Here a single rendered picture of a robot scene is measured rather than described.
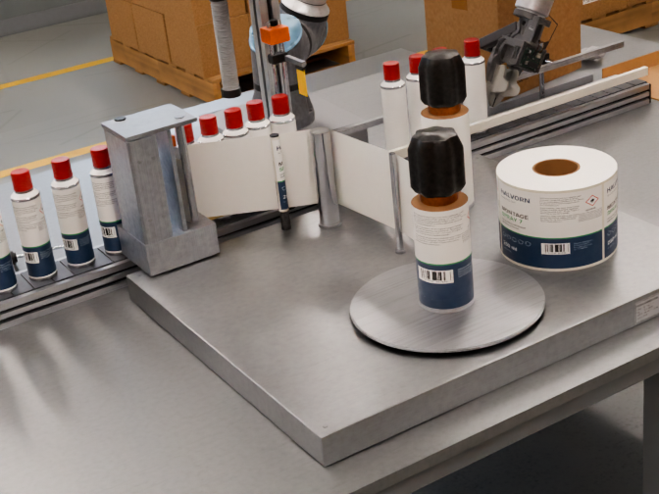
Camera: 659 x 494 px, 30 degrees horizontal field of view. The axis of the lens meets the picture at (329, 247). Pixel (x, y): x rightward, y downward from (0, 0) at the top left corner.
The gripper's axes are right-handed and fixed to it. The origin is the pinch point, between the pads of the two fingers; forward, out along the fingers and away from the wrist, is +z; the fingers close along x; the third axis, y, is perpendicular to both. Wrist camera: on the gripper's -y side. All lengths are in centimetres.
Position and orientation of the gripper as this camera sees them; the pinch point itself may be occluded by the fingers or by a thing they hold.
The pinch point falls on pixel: (491, 100)
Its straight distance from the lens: 272.1
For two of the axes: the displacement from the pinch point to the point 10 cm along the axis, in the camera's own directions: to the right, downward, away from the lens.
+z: -3.3, 9.3, 1.5
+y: 5.3, 3.1, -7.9
